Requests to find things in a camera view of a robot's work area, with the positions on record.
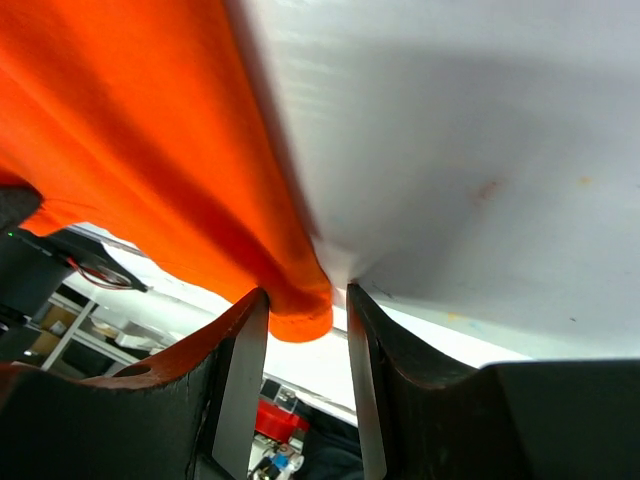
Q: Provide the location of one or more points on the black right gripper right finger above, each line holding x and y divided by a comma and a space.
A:
424, 415

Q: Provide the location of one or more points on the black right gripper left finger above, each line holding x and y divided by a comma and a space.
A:
188, 412

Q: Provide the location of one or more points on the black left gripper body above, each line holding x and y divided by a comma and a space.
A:
18, 203

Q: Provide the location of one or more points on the orange t shirt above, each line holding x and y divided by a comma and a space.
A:
139, 117

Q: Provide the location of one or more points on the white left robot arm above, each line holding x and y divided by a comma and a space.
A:
33, 267

